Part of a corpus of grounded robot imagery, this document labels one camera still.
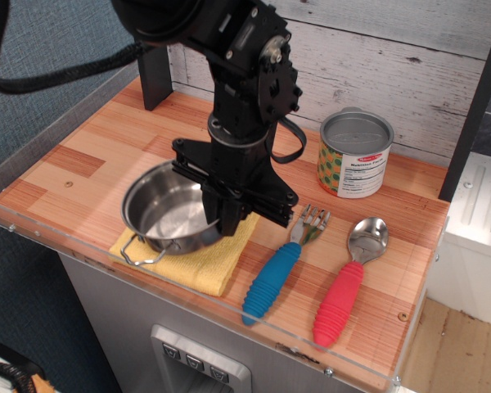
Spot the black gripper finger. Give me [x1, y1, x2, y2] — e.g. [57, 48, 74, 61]
[220, 199, 251, 237]
[201, 182, 223, 225]

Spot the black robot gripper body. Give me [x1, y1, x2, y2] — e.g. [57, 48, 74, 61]
[172, 133, 300, 228]

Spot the small stainless steel pot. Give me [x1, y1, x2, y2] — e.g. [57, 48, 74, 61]
[120, 160, 223, 266]

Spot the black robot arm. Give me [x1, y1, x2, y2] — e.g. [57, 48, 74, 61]
[113, 1, 307, 236]

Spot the yellow folded cloth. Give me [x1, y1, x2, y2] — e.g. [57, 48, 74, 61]
[109, 213, 260, 296]

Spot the toy food can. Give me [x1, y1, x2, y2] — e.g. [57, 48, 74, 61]
[317, 107, 394, 199]

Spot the grey toy fridge cabinet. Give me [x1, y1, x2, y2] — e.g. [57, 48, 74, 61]
[61, 255, 396, 392]

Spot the white toy sink unit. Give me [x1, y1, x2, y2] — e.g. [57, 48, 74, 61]
[426, 153, 491, 323]

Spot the orange object bottom left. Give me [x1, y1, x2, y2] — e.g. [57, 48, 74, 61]
[31, 374, 56, 393]

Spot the blue handled fork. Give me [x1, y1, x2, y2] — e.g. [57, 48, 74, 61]
[242, 205, 331, 326]

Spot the red handled spoon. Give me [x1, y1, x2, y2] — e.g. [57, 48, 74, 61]
[313, 217, 390, 348]

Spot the black right shelf post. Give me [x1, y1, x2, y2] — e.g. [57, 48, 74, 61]
[438, 47, 491, 202]

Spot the black braided cable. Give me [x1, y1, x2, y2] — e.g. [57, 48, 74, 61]
[0, 0, 152, 95]

